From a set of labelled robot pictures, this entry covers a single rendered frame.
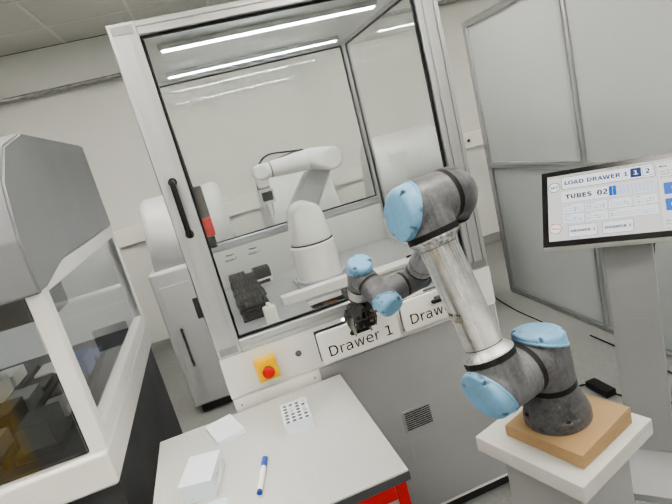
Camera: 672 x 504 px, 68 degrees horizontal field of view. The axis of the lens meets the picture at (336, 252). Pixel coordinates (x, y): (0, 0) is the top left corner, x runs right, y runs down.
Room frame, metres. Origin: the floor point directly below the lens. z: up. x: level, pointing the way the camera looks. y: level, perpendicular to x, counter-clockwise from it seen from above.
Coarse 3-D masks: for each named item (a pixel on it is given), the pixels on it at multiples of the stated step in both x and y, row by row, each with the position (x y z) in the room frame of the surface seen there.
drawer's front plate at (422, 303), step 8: (416, 296) 1.68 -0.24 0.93; (424, 296) 1.68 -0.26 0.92; (432, 296) 1.68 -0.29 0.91; (408, 304) 1.66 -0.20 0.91; (416, 304) 1.67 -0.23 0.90; (424, 304) 1.68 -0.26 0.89; (432, 304) 1.68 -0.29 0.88; (440, 304) 1.69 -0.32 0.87; (400, 312) 1.66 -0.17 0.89; (408, 312) 1.66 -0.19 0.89; (416, 312) 1.67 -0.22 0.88; (432, 312) 1.68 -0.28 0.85; (408, 320) 1.66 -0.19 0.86; (416, 320) 1.67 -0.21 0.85; (424, 320) 1.67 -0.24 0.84; (432, 320) 1.68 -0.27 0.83; (408, 328) 1.66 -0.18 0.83
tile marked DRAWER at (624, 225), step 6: (606, 222) 1.67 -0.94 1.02; (612, 222) 1.66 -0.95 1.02; (618, 222) 1.65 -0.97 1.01; (624, 222) 1.63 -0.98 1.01; (630, 222) 1.62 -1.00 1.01; (606, 228) 1.66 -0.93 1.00; (612, 228) 1.65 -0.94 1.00; (618, 228) 1.63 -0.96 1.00; (624, 228) 1.62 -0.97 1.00; (630, 228) 1.61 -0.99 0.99
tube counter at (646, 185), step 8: (616, 184) 1.72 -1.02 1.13; (624, 184) 1.71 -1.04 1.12; (632, 184) 1.69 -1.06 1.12; (640, 184) 1.68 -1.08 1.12; (648, 184) 1.66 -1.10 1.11; (656, 184) 1.65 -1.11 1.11; (600, 192) 1.74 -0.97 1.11; (608, 192) 1.72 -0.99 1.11; (616, 192) 1.71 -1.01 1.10; (624, 192) 1.69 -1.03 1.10; (632, 192) 1.68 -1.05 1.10
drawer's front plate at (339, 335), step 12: (384, 324) 1.62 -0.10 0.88; (396, 324) 1.63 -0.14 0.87; (324, 336) 1.57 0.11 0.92; (336, 336) 1.58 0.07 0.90; (348, 336) 1.59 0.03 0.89; (360, 336) 1.60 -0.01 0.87; (384, 336) 1.62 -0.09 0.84; (396, 336) 1.63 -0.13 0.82; (324, 348) 1.57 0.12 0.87; (348, 348) 1.59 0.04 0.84; (360, 348) 1.60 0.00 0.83; (324, 360) 1.57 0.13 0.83
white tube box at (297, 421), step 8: (296, 400) 1.42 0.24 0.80; (304, 400) 1.41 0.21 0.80; (280, 408) 1.39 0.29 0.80; (288, 408) 1.39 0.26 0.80; (296, 408) 1.38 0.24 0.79; (288, 416) 1.34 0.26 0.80; (296, 416) 1.33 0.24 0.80; (304, 416) 1.32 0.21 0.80; (288, 424) 1.30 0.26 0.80; (296, 424) 1.30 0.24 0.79; (304, 424) 1.30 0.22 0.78; (312, 424) 1.31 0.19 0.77; (288, 432) 1.29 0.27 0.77; (296, 432) 1.30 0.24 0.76
